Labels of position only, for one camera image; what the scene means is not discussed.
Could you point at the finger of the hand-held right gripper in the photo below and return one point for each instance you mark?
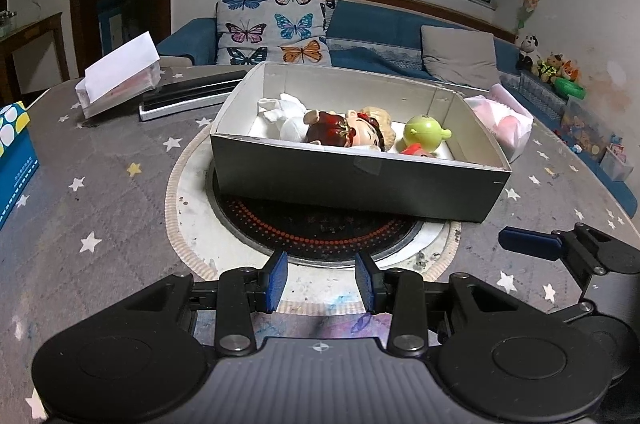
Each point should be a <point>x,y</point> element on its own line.
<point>527,241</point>

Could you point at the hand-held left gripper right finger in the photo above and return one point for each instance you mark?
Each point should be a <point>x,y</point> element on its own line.
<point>365,281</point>

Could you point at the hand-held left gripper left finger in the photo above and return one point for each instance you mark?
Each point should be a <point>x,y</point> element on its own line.
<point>277,281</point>

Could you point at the grey cardboard box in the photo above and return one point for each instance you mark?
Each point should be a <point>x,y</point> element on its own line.
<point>350,184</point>

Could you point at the green toy figure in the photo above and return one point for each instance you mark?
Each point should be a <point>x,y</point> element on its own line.
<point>425,132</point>

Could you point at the brown-haired doll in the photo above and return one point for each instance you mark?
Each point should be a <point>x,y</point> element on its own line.
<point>340,129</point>

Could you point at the white plush toy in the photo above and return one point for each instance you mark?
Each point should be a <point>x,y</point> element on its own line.
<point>285,119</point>

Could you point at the blond-haired red doll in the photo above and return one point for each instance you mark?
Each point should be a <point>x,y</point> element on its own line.
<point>380,119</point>

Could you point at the round black induction cooker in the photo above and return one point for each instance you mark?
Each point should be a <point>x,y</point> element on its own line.
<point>320,229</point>

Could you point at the pink and white packet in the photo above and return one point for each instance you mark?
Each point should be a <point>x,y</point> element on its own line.
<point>505,124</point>

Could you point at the small clear storage bin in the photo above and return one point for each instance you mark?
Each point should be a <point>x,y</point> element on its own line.
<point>617,159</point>

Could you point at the large clear storage bin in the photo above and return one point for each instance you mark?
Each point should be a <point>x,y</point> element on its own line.
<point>582,129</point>

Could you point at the yellow plush toy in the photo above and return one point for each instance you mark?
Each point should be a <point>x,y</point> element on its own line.
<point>550,69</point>

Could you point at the orange plush toy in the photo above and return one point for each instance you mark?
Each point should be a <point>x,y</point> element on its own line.
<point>570,70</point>

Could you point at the panda plush toy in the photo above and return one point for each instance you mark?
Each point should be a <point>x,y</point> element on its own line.
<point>527,52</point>

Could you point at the grey star print tablecloth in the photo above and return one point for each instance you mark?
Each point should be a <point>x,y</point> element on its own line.
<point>100,204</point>

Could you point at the grey pillow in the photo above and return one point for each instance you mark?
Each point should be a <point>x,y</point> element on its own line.
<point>460,54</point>

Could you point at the black flat box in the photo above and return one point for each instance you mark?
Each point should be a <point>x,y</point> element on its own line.
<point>190,92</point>

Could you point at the artificial flower decoration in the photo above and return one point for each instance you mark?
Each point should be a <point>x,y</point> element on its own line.
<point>530,4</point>

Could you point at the butterfly print pillow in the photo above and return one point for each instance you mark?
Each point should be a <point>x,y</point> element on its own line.
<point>270,29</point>

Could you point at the blue sofa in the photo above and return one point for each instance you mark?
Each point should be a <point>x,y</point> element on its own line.
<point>370,24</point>

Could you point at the white open paper box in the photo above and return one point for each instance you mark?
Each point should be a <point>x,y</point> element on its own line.
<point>120,69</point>

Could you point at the blue tissue box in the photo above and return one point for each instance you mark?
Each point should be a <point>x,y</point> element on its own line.
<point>15,154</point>

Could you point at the wooden side table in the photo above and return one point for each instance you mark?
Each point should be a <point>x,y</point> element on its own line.
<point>30,32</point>

